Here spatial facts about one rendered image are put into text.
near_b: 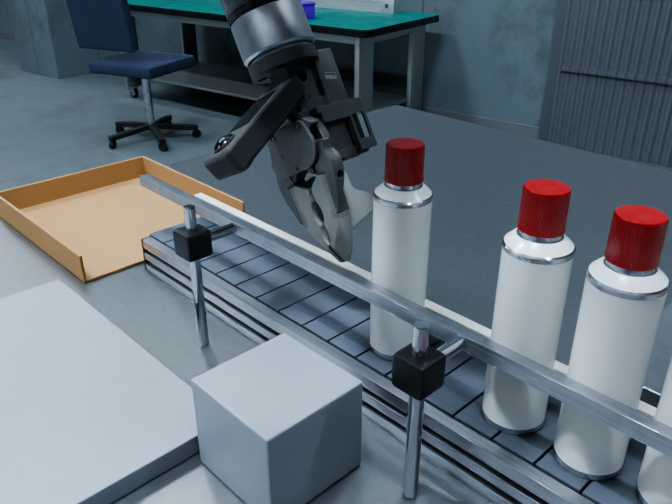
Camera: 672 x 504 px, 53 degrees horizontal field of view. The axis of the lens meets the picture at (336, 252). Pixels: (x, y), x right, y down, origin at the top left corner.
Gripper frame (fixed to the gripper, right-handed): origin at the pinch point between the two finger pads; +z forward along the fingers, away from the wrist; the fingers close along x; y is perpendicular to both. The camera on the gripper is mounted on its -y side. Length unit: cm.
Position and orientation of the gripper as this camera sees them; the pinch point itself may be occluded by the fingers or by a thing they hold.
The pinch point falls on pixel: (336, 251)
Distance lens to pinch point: 66.7
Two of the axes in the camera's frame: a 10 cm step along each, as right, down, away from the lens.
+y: 7.2, -3.1, 6.2
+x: -6.0, 1.7, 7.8
